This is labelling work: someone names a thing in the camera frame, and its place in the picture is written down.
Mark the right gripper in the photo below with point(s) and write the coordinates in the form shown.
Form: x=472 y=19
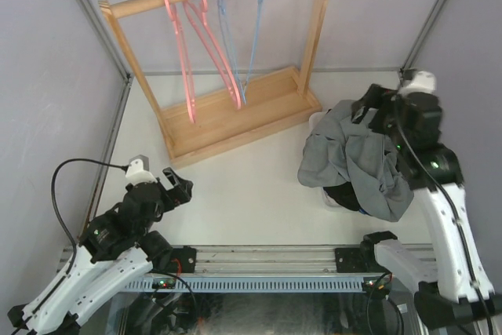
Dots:
x=376 y=96

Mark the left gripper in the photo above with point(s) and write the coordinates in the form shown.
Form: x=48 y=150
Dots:
x=180 y=193

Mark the grey shirt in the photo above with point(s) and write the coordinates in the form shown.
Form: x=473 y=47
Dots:
x=381 y=189

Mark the wooden clothes rack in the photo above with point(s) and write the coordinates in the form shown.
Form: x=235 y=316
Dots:
x=275 y=101

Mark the light blue wire hanger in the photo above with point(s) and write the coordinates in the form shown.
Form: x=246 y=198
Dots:
x=229 y=45
x=253 y=50

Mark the pink hanger of white shirt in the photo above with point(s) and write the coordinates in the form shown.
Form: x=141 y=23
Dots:
x=185 y=65

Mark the pink hanger of plaid shirt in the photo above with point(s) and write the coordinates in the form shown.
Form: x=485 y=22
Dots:
x=197 y=17

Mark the black shirt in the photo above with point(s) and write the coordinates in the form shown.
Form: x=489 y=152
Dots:
x=342 y=196

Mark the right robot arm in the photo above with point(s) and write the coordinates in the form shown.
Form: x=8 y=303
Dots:
x=458 y=291

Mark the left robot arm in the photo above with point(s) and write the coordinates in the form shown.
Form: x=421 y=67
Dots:
x=116 y=248

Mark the white plastic basket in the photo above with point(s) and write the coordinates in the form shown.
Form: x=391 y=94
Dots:
x=325 y=160

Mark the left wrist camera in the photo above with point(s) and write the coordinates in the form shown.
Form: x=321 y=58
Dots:
x=137 y=168

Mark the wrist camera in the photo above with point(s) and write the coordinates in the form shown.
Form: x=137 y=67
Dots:
x=417 y=81
x=137 y=168

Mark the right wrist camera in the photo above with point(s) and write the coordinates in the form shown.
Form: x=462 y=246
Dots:
x=417 y=81

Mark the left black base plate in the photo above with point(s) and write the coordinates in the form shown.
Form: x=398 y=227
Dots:
x=182 y=260

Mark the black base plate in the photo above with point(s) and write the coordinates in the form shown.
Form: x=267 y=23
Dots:
x=353 y=260
x=182 y=260

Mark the aluminium mounting rail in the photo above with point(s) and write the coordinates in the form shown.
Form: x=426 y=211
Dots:
x=267 y=260

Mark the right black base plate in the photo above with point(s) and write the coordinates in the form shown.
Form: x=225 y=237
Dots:
x=353 y=260

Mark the slotted grey cable duct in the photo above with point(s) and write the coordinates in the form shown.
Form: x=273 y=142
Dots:
x=241 y=284

